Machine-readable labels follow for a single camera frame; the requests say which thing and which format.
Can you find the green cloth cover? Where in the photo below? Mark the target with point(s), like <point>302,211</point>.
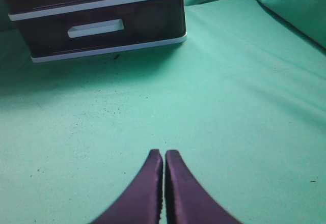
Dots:
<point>242,100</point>

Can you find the white frame drawer cabinet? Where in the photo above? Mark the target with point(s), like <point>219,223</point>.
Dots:
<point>81,7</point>

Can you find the bottom purple translucent drawer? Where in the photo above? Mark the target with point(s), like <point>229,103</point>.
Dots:
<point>107,27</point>

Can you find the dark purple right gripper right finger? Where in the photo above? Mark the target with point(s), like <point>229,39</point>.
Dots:
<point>186,200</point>

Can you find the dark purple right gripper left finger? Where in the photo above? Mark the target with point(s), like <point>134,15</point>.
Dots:
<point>141,201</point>

